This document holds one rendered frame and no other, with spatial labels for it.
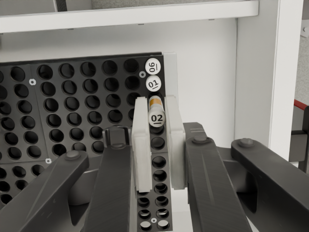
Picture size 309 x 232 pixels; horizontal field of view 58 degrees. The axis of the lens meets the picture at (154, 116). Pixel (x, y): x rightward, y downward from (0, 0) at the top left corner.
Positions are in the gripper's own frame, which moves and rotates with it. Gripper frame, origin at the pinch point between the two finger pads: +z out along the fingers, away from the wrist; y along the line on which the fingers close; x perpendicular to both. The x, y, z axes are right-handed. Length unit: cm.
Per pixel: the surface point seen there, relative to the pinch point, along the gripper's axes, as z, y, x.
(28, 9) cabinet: 33.1, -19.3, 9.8
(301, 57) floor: 99, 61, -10
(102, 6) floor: 98, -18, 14
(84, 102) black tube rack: 8.4, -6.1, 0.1
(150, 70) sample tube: 7.3, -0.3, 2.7
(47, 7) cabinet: 42.3, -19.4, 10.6
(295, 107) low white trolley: 53, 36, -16
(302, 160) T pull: 7.6, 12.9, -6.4
